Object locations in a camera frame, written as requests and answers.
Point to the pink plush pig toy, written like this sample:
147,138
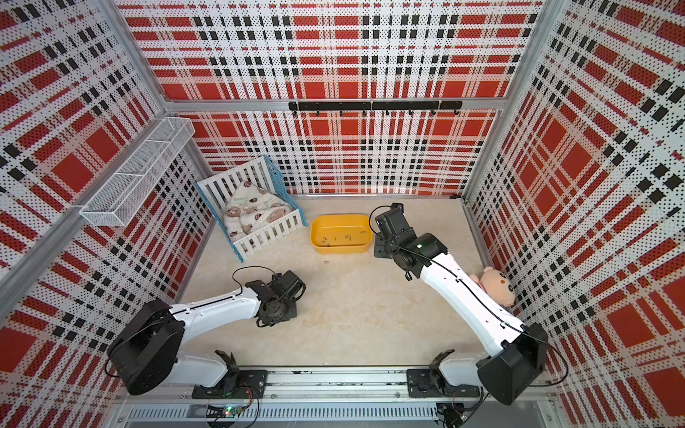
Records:
494,283

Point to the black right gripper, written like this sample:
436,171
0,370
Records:
379,249

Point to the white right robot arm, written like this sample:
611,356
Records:
515,354

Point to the yellow plastic storage box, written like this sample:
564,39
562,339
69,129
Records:
341,234

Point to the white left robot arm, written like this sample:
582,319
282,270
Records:
150,350

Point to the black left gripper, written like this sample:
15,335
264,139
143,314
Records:
268,318

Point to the green circuit board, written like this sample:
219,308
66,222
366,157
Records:
214,412

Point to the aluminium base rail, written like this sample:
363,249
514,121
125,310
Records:
340,396

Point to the white patterned blanket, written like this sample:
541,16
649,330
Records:
250,209

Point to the black wall hook rail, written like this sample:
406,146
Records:
382,106

